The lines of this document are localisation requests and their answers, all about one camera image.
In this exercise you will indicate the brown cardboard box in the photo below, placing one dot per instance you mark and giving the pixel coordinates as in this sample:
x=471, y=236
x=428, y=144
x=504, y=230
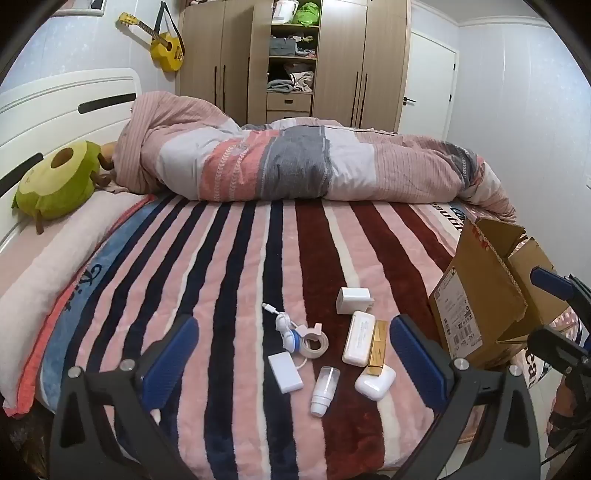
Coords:
x=489, y=300

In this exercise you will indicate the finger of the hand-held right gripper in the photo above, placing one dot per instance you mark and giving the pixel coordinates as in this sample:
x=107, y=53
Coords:
x=556, y=345
x=551, y=282

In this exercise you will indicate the green avocado plush pillow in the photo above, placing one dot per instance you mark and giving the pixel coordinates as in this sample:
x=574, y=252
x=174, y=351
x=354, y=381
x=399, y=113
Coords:
x=57, y=182

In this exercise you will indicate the brown plush toy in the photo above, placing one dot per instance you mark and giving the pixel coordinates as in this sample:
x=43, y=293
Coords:
x=108, y=161

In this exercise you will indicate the pink grey patchwork quilt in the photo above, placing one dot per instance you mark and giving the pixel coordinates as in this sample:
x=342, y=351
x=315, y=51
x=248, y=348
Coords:
x=286, y=157

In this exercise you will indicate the long pink pillow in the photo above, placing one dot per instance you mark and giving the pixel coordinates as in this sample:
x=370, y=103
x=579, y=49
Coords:
x=41, y=286

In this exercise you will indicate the gold rectangular box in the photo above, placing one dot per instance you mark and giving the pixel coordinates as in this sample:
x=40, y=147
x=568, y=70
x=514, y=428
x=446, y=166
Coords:
x=376, y=345

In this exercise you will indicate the flat white power bank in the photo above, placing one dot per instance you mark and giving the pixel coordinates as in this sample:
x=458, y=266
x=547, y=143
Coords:
x=285, y=372

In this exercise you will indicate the green bag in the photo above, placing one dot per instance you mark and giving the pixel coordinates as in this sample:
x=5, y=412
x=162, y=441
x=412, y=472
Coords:
x=307, y=13

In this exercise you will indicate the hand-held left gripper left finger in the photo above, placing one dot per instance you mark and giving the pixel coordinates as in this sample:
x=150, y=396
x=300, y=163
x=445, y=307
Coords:
x=170, y=367

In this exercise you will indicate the white charger plug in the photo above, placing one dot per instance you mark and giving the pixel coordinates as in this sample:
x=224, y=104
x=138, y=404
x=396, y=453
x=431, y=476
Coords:
x=354, y=301

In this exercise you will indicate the white door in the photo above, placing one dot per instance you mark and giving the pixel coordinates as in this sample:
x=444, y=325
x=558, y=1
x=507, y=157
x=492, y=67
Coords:
x=429, y=87

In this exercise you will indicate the small white plastic bottle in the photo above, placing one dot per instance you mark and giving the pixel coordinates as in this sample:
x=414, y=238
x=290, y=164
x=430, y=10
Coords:
x=323, y=390

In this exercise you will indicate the white bed headboard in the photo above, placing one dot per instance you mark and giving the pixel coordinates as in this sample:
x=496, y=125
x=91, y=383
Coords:
x=51, y=106

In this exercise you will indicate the grey storage box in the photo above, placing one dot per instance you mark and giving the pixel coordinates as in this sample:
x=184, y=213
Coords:
x=282, y=46

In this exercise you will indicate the wooden wardrobe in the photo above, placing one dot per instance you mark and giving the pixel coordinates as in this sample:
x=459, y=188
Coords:
x=341, y=60

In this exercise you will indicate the striped plush blanket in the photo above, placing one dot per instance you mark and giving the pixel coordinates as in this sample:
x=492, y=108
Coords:
x=240, y=286

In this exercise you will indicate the yellow guitar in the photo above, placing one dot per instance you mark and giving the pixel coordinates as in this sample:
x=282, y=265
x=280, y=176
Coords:
x=166, y=46

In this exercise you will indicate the white earbud case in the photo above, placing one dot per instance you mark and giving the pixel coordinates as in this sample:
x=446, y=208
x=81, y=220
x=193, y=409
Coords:
x=375, y=386

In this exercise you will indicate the pile of folded clothes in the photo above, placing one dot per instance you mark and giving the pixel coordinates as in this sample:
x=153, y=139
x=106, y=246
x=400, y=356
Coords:
x=292, y=79

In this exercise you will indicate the white oblong case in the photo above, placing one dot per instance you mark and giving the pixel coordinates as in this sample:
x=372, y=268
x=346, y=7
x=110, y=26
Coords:
x=358, y=339

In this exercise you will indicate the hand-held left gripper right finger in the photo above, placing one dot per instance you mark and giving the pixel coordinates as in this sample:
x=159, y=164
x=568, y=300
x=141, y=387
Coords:
x=415, y=362

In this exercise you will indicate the white bag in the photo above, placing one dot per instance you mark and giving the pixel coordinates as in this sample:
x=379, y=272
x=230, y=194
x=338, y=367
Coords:
x=283, y=11

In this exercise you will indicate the white tape roll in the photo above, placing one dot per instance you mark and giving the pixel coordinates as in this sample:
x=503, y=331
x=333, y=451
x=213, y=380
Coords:
x=315, y=344

